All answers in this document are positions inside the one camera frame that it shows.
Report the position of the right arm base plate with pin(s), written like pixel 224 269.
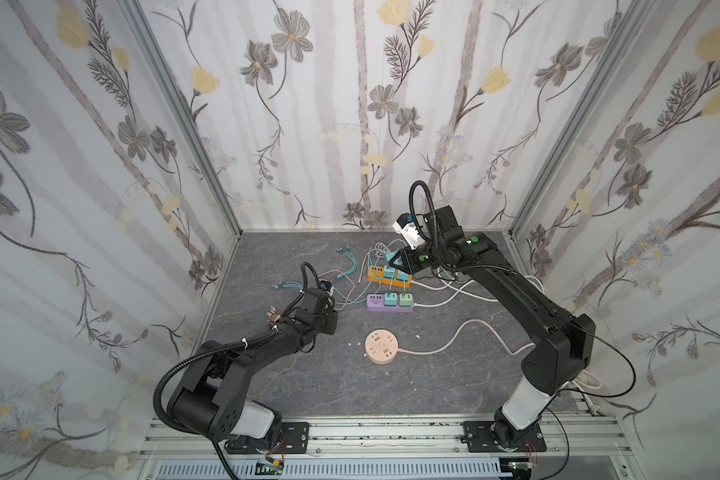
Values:
pixel 486 437

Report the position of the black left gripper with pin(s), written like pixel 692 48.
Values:
pixel 322 315

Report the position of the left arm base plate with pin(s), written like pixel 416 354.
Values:
pixel 281 438

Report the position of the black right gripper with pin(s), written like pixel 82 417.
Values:
pixel 414 255

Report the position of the pink round power strip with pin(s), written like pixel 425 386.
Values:
pixel 381 347

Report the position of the purple power strip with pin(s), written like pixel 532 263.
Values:
pixel 385 303

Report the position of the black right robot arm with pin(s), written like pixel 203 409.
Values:
pixel 562 342

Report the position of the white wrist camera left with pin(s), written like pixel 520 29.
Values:
pixel 327 286

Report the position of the green charger plug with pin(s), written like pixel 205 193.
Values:
pixel 405 300

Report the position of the orange power strip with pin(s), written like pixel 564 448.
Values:
pixel 389 276

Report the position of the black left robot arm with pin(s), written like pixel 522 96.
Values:
pixel 207 393

